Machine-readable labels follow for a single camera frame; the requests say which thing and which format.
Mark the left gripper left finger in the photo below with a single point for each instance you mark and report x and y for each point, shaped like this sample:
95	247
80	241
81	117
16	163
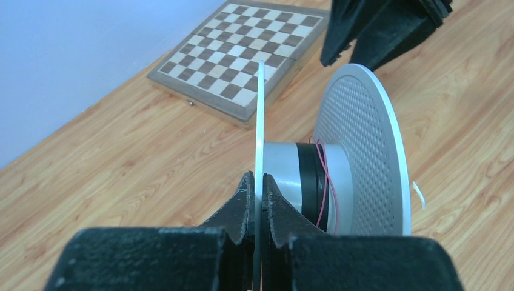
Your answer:
216	255

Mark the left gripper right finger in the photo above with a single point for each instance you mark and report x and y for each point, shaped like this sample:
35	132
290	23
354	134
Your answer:
296	255

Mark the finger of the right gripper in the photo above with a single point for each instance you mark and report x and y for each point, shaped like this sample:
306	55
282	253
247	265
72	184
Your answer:
348	19
400	27

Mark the grey cable spool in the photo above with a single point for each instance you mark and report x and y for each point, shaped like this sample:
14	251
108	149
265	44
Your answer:
351	178

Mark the wooden chessboard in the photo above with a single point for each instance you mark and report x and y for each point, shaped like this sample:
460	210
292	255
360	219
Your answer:
216	66

